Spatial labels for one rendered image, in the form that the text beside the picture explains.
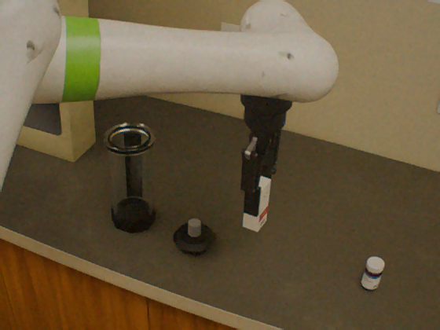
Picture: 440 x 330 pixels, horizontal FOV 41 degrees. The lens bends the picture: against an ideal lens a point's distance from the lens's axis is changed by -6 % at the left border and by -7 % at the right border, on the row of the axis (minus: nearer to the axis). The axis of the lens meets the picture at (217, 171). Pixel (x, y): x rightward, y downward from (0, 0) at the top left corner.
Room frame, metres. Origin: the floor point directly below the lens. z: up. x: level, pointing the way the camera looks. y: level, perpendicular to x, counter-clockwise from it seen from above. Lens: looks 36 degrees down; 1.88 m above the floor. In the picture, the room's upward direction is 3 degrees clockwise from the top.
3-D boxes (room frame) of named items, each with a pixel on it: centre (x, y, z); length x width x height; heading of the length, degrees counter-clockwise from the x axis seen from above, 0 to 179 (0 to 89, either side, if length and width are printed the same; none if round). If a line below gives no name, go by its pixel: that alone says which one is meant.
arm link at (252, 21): (0.96, -0.08, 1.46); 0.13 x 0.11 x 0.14; 18
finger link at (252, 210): (0.95, -0.07, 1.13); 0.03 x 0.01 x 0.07; 63
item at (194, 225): (1.02, 0.04, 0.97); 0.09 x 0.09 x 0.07
